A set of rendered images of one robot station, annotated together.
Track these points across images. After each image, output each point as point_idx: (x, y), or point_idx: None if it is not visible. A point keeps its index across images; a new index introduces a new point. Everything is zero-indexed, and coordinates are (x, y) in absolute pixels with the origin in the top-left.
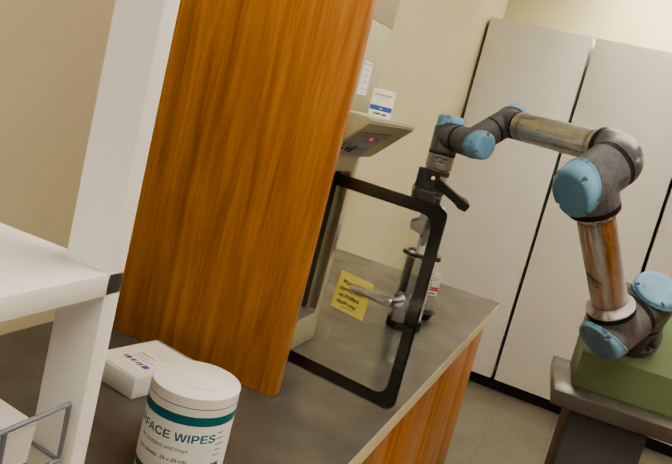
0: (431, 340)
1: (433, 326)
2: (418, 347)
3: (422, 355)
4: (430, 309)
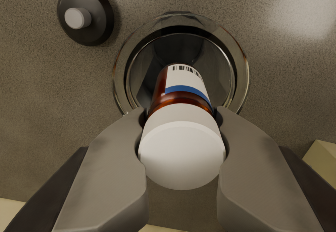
0: None
1: None
2: (269, 6)
3: None
4: None
